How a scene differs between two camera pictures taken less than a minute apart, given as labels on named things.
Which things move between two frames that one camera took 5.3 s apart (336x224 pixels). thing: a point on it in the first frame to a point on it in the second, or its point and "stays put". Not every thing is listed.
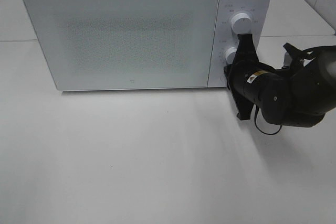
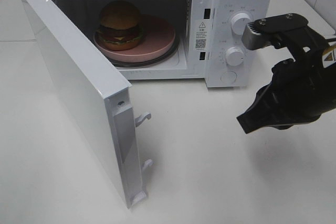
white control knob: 229,54 stays put
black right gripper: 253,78 to 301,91
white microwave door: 119,37 to 101,96
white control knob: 241,23 stays put
